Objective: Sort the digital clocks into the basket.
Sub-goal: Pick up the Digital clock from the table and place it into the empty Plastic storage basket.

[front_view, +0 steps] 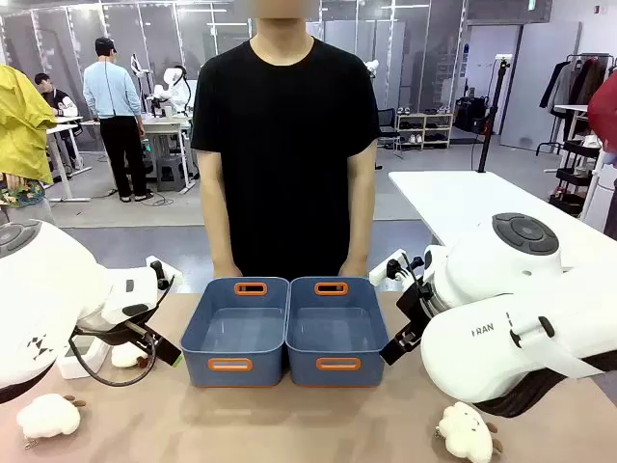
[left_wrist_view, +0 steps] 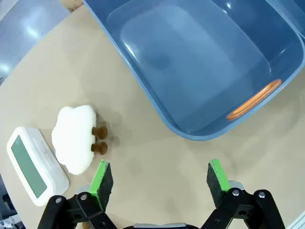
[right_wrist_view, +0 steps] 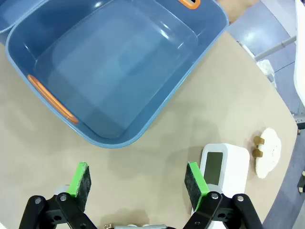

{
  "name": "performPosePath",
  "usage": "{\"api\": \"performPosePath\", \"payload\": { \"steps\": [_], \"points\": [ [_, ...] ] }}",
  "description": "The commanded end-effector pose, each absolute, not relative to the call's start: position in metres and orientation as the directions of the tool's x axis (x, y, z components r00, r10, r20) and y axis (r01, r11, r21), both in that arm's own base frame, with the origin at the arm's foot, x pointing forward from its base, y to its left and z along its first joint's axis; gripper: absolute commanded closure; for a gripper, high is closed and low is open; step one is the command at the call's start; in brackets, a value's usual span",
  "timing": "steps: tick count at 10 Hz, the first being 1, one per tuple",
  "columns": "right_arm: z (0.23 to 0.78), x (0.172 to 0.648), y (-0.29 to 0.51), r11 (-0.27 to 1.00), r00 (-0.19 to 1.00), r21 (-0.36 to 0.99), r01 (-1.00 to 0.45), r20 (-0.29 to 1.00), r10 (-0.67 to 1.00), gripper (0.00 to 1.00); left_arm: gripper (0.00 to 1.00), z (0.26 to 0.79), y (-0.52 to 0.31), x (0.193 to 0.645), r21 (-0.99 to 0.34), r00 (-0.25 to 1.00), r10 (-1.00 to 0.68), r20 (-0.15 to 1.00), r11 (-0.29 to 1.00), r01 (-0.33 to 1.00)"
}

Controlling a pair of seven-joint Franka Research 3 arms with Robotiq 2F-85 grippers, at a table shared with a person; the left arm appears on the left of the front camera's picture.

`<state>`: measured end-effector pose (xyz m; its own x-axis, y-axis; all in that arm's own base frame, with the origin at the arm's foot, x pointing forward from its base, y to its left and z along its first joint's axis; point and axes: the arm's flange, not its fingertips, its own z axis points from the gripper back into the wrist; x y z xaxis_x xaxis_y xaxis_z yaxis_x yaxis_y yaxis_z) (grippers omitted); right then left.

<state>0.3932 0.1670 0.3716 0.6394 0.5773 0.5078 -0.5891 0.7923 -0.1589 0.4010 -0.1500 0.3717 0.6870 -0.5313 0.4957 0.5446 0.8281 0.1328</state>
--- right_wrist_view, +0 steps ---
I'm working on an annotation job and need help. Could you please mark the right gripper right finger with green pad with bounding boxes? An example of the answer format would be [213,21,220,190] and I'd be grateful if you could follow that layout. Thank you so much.
[182,161,264,229]

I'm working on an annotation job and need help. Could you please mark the blue plastic basket orange handles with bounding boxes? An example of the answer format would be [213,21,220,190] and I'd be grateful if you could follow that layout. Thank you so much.
[5,0,230,149]
[0,0,46,34]

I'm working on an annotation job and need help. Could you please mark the small white plush brown legs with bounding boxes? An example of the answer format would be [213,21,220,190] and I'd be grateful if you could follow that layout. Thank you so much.
[252,127,282,179]

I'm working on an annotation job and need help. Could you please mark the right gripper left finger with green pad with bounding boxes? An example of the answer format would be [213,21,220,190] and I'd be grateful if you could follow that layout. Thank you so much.
[18,162,98,229]

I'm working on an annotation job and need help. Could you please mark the white digital clock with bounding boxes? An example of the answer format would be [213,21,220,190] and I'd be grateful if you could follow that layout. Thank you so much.
[190,143,250,229]

